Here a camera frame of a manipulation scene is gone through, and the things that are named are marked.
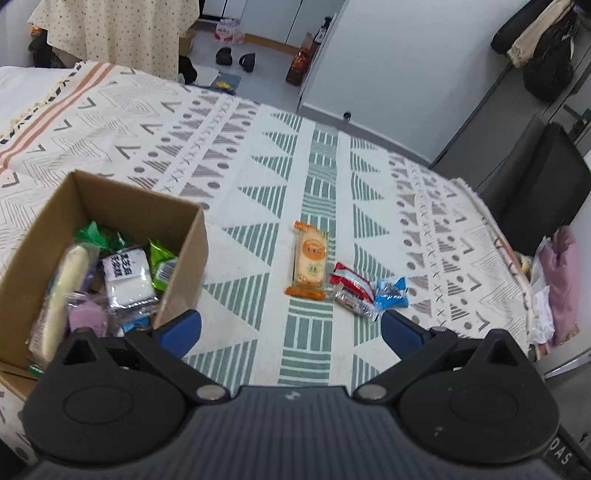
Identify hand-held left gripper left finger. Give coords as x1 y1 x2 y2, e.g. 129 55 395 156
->
48 309 230 406

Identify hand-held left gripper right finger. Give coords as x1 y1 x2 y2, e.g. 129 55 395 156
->
352 309 532 405

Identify blue wafer packet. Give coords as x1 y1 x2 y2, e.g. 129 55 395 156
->
372 276 410 313

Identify brown cardboard box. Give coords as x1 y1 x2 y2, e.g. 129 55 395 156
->
0 169 209 403

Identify red white striped snack packet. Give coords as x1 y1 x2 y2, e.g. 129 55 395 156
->
328 261 376 320

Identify light green candy packet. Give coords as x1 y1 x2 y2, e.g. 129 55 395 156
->
147 237 179 292

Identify clear sandwich packet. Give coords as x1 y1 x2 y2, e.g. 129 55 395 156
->
101 246 160 315

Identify purple snack packet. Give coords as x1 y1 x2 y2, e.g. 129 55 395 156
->
68 299 110 339

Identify orange cracker packet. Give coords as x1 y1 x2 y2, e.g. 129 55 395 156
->
284 220 330 301

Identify long white bread packet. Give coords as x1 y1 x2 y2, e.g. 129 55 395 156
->
27 244 101 366

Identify dark green foil candy packet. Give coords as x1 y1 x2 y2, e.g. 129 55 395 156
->
75 221 131 253

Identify white plastic bag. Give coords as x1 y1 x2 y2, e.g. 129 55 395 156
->
525 276 556 345

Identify pink cloth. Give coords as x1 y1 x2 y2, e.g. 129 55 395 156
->
539 226 581 348

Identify patterned woven blanket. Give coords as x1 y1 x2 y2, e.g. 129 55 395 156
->
0 61 533 468

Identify black chair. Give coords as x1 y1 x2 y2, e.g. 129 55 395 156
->
479 122 591 257

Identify dark blue floor mat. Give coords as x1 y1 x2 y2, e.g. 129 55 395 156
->
205 73 242 96

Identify red bottle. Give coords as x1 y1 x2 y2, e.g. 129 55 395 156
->
285 31 315 87

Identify pink pack of water bottles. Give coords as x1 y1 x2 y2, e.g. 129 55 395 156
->
213 17 246 45

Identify table with dotted tablecloth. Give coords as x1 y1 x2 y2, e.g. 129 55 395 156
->
27 0 200 82

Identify dark glass bottle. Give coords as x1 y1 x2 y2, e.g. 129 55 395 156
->
313 16 334 47

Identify hanging coats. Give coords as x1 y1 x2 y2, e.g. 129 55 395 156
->
490 0 579 103

